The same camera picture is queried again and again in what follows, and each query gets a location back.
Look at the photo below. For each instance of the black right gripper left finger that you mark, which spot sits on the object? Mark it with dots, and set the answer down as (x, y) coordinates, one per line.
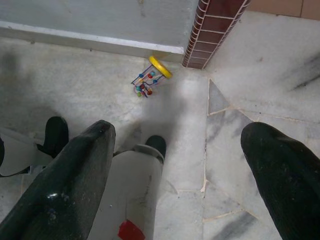
(70, 180)

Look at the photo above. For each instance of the white robot leg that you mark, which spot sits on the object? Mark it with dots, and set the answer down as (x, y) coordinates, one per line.
(15, 155)
(140, 180)

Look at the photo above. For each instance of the white skirting board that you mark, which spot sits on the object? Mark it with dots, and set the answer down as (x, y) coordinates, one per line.
(75, 40)

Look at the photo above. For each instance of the colourful bead maze toy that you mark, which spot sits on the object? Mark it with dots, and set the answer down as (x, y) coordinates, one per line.
(161, 66)

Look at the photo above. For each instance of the white robot left leg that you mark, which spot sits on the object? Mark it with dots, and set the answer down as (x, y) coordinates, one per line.
(15, 155)

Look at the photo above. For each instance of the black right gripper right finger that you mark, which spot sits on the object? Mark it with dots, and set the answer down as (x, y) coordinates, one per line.
(287, 185)

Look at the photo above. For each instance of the white robot right leg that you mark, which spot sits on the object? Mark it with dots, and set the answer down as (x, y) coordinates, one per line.
(140, 180)

